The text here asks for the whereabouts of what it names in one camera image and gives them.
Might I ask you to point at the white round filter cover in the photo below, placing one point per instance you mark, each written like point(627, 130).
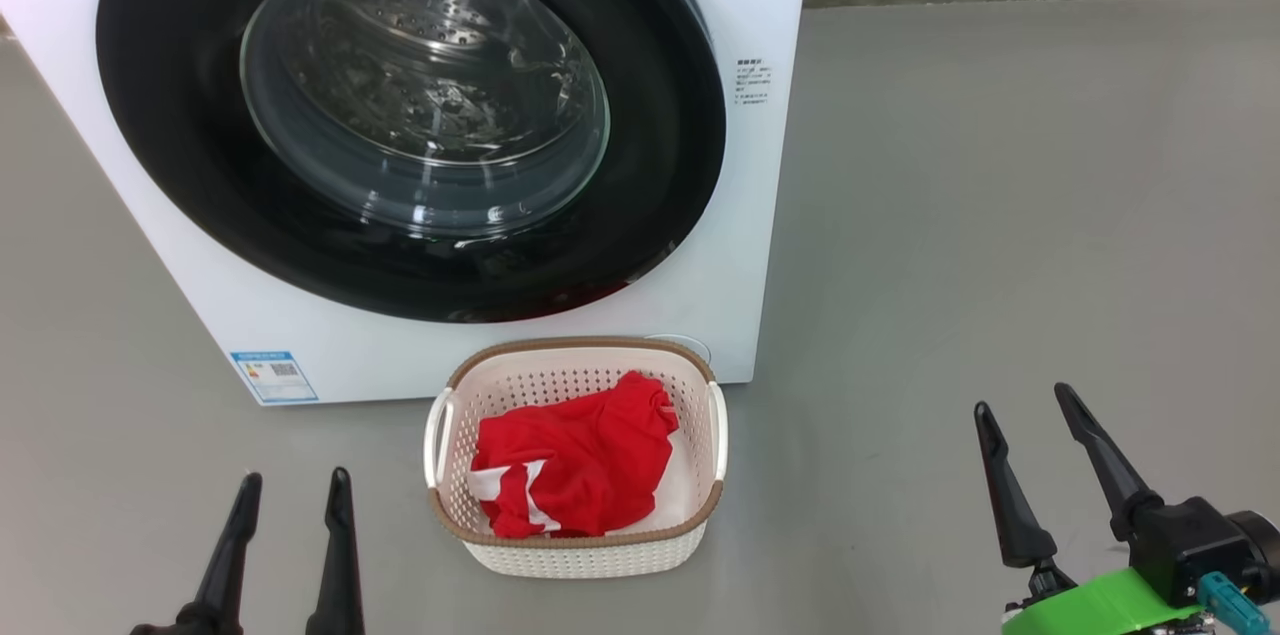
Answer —
point(690, 347)

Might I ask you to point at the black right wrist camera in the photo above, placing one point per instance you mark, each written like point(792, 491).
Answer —
point(1190, 540)

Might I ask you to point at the red garment with white stripes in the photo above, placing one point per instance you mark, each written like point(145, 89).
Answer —
point(590, 455)

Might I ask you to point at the black round glass washer door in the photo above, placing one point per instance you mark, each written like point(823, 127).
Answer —
point(160, 115)

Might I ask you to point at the cream basket with brown rim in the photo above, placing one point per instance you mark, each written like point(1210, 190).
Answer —
point(580, 560)

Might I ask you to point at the white front-load washing machine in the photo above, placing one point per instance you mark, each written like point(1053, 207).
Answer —
point(750, 215)

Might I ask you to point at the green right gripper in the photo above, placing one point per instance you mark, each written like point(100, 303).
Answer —
point(1100, 610)

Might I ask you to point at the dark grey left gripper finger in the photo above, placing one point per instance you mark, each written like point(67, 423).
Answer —
point(225, 575)
point(338, 565)

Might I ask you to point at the blue energy label sticker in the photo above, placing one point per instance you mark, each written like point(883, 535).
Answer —
point(274, 377)

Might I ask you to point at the steel perforated washer drum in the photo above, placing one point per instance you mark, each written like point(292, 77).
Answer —
point(420, 95)

